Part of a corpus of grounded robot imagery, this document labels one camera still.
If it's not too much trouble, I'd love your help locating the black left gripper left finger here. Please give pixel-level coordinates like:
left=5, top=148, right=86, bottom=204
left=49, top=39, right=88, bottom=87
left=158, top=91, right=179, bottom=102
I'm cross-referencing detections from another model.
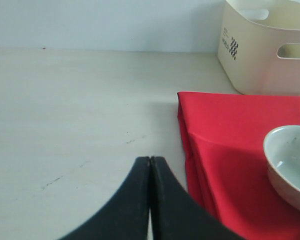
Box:
left=62, top=156, right=151, bottom=240

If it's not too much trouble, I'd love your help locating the red tablecloth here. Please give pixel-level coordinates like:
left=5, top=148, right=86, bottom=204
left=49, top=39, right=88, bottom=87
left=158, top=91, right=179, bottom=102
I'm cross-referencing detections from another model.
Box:
left=177, top=91, right=300, bottom=240

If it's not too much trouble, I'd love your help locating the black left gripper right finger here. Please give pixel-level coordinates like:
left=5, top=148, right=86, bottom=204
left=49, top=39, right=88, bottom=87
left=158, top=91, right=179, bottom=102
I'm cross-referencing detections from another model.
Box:
left=149, top=156, right=242, bottom=240

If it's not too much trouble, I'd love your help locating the cream plastic storage bin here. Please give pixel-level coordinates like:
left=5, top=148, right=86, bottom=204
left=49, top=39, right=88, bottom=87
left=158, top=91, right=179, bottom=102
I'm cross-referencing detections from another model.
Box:
left=217, top=0, right=300, bottom=96

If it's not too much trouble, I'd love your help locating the white ceramic bowl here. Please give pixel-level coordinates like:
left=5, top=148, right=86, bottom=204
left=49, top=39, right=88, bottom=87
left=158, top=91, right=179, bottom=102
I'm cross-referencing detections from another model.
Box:
left=263, top=125, right=300, bottom=211

